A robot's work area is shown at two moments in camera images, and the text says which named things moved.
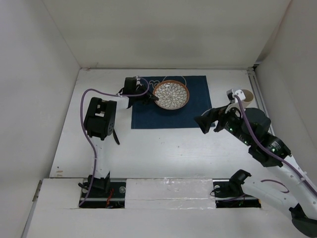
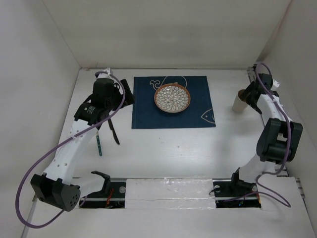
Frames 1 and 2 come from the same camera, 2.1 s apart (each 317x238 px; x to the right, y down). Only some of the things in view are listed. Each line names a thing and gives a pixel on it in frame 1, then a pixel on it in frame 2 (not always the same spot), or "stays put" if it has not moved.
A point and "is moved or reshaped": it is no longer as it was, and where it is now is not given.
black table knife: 115,137 stays put
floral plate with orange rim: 172,94 is moved or reshaped
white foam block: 170,193 stays put
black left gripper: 147,96 → 129,97
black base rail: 110,194 stays put
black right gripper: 205,120 → 249,89
